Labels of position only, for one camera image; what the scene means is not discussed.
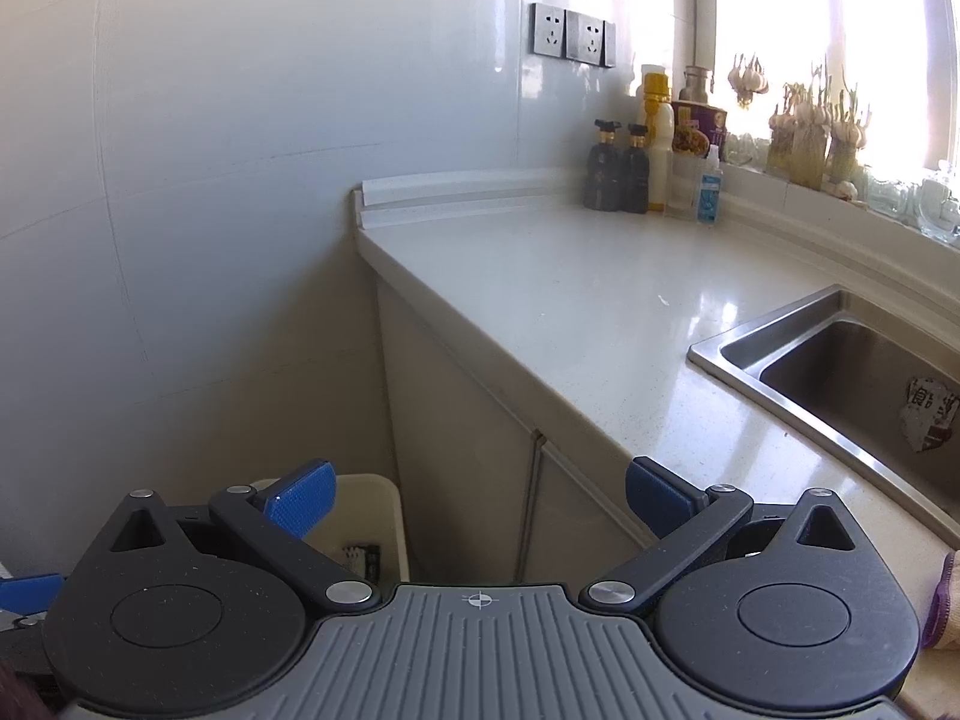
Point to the stainless steel sink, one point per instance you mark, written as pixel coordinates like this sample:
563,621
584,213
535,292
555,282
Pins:
840,382

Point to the black pump bottle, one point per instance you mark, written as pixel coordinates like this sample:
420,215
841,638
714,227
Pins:
604,172
636,176

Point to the clear plastic container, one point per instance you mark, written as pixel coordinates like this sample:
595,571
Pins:
684,187

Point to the cream plastic trash bin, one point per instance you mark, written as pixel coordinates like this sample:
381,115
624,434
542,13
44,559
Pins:
367,510

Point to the beige cloth purple edge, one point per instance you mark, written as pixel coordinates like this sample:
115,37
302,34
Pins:
943,600

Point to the metal thermos flask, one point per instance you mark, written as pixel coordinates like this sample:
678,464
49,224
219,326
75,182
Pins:
696,84

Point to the white vertical pipe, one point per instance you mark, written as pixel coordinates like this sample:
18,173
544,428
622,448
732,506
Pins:
703,0

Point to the white bottle yellow cap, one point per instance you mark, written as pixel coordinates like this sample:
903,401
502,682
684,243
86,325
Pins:
660,157

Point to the white backsplash strip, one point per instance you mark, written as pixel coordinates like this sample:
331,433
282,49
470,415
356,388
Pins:
450,195

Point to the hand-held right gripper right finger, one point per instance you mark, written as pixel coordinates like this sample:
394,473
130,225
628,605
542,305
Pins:
656,495

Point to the small clear spray bottle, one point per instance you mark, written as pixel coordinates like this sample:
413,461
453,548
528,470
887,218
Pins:
709,191

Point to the dark blue snack bag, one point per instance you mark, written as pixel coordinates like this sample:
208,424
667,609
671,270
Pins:
364,561

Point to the purple instant noodle cup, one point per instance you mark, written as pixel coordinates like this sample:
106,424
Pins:
697,127

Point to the grey wall socket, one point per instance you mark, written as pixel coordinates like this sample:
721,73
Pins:
585,36
549,28

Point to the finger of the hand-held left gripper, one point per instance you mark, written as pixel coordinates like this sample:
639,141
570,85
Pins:
19,641
26,594

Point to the row of sprouting garlic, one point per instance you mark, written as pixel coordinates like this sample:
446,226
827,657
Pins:
814,127

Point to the hanging garlic bunch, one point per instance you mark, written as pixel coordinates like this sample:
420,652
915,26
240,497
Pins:
748,79

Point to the dark maroon fuzzy clothing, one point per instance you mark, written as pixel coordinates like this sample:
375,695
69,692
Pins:
19,697

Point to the torn paper sticker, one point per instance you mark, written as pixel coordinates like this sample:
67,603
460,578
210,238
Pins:
930,416

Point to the beige cabinet door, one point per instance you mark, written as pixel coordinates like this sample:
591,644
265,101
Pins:
577,517
450,427

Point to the clear glass dishes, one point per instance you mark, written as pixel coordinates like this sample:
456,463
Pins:
915,202

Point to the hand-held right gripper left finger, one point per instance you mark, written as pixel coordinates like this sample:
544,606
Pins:
304,502

